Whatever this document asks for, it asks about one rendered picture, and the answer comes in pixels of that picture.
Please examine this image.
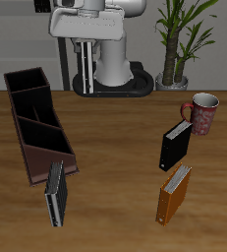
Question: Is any dark brown desk caddy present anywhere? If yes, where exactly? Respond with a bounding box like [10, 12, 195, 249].
[3, 67, 80, 188]

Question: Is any small dark wall panel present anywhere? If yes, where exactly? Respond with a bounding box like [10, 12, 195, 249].
[33, 0, 53, 14]

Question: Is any red patterned mug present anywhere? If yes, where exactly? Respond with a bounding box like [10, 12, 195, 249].
[180, 92, 220, 137]

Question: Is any flat black base plate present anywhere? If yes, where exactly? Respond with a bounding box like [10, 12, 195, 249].
[72, 60, 155, 98]

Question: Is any black white striped book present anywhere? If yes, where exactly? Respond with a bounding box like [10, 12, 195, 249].
[44, 159, 69, 228]

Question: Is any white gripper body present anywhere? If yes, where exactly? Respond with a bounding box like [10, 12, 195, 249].
[48, 7, 125, 42]

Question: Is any orange book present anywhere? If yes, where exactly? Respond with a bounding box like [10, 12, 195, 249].
[155, 162, 193, 227]

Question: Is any green pot plant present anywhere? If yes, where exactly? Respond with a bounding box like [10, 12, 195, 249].
[154, 0, 219, 92]

